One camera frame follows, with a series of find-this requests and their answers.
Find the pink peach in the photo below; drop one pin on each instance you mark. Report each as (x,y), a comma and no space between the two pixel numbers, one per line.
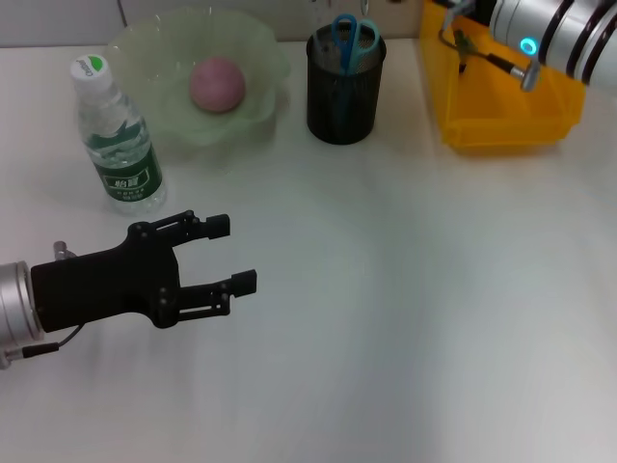
(217,84)

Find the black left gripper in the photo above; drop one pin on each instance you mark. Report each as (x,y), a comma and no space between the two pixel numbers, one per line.
(96,289)

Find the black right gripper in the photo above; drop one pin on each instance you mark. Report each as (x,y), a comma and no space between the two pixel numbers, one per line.
(484,9)

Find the green plastic wrapper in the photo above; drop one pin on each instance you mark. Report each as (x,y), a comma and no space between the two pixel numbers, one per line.
(464,46)

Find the green translucent fruit bowl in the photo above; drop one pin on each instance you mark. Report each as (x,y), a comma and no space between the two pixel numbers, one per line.
(159,58)

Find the blue scissors with cover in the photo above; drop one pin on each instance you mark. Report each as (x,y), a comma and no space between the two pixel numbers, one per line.
(346,48)

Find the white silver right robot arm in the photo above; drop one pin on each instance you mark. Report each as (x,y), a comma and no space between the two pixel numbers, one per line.
(569,38)

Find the yellow plastic bin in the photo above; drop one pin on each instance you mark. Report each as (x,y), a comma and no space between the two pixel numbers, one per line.
(496,111)

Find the clear green-label water bottle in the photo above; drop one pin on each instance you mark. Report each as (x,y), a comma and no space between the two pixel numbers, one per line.
(125,159)

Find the black mesh pen holder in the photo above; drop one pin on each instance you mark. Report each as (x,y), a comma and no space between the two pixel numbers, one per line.
(347,106)

